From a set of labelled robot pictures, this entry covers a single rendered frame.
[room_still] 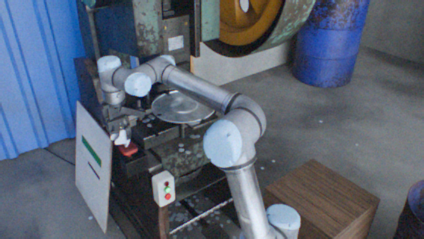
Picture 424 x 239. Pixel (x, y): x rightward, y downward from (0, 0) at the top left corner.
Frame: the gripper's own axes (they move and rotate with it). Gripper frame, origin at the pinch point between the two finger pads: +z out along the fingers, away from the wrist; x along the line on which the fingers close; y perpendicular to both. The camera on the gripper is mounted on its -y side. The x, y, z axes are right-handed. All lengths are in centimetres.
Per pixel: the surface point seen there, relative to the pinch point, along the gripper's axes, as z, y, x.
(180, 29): -34, -36, -14
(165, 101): -0.6, -28.3, -18.5
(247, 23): -31, -70, -10
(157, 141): 10.8, -16.9, -8.0
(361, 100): 78, -240, -37
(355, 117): 78, -209, -23
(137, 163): 9.1, -1.8, 2.9
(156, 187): 18.4, -5.3, 10.4
